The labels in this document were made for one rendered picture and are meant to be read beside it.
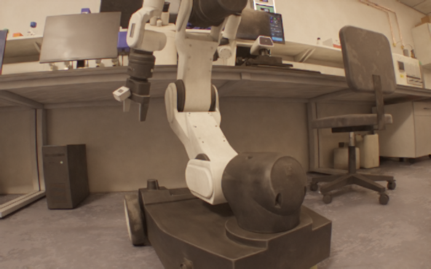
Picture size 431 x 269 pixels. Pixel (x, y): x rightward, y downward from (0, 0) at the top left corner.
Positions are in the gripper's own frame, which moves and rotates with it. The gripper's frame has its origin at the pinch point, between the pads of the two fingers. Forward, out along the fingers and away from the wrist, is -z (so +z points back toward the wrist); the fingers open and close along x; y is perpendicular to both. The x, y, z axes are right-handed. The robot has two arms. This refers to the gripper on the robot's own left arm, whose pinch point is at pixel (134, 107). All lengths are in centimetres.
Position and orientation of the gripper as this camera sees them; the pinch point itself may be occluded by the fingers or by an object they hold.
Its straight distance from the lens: 81.7
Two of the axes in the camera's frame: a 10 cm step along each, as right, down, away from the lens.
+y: -6.0, 1.3, -7.9
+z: 2.2, -9.2, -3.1
